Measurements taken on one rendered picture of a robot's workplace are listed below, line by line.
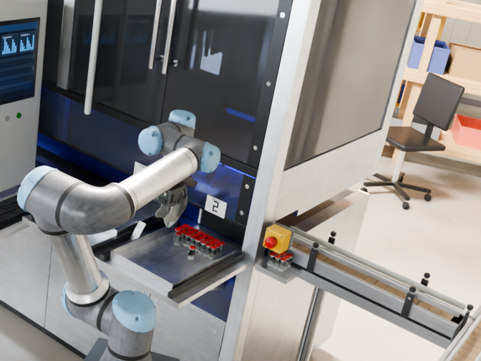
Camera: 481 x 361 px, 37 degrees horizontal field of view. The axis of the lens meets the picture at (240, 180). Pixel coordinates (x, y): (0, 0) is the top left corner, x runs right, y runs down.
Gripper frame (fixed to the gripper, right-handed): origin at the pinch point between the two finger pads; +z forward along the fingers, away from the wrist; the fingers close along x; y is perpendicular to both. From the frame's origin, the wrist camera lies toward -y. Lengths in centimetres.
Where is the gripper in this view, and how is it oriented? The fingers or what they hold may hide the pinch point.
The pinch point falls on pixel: (169, 222)
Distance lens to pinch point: 216.0
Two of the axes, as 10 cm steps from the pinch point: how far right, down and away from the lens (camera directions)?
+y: -5.5, 2.3, -8.0
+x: 8.2, 3.5, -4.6
